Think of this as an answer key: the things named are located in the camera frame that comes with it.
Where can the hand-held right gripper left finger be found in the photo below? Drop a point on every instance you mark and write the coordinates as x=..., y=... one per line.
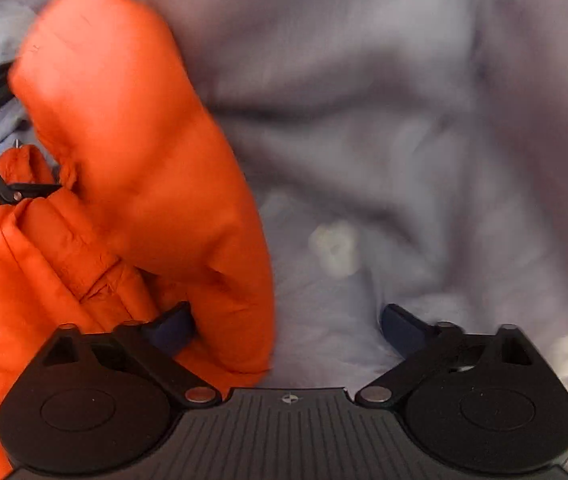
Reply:
x=174, y=334

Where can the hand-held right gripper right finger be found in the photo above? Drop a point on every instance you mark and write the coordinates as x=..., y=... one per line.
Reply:
x=404, y=332

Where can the orange puffer jacket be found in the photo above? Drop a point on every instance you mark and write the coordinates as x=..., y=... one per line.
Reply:
x=138, y=160

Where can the grey floral duvet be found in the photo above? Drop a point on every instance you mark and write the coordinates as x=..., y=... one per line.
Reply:
x=389, y=110

